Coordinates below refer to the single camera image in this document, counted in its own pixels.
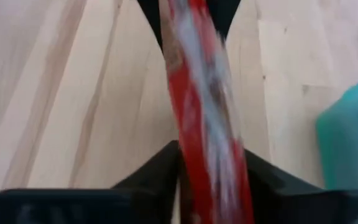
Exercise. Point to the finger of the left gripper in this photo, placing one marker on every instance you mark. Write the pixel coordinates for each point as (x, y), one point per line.
(225, 15)
(152, 12)

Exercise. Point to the teal translucent plastic basket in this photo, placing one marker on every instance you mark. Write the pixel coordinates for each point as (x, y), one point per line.
(343, 140)

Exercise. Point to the red popcorn bag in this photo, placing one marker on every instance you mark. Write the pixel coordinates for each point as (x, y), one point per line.
(197, 124)

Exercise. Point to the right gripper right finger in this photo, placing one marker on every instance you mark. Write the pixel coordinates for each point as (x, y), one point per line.
(269, 186)

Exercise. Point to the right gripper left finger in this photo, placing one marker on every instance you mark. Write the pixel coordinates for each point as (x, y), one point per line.
(151, 193)

